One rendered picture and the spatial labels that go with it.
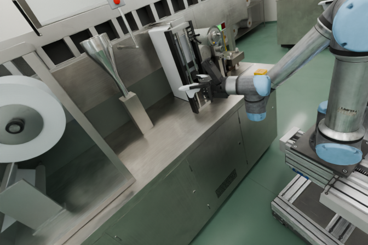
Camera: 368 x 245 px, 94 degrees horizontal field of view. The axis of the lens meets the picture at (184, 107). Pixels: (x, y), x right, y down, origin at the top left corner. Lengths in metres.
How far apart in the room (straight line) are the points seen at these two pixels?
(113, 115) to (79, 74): 0.36
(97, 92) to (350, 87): 1.24
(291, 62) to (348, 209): 0.60
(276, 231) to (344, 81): 1.27
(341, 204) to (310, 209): 0.56
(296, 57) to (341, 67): 0.17
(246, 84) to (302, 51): 0.21
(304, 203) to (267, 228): 0.34
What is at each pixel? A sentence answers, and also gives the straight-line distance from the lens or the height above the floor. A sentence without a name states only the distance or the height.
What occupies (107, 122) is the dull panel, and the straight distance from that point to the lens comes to 1.38.
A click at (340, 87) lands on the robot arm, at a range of 0.64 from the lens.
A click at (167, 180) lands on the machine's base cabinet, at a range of 1.03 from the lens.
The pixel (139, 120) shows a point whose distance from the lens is 1.15.
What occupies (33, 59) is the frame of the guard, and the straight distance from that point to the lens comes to 0.69.
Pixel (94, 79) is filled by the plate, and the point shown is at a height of 1.30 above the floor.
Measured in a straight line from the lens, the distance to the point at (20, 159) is 0.80.
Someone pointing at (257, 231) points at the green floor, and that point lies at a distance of 1.67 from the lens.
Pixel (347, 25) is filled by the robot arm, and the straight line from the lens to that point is 0.54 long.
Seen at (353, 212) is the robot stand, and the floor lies 0.73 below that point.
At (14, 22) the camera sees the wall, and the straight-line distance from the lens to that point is 3.60.
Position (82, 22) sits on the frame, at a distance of 1.28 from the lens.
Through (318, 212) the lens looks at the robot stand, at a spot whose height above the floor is 0.21.
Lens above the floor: 1.57
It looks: 32 degrees down
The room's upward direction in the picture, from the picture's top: 21 degrees counter-clockwise
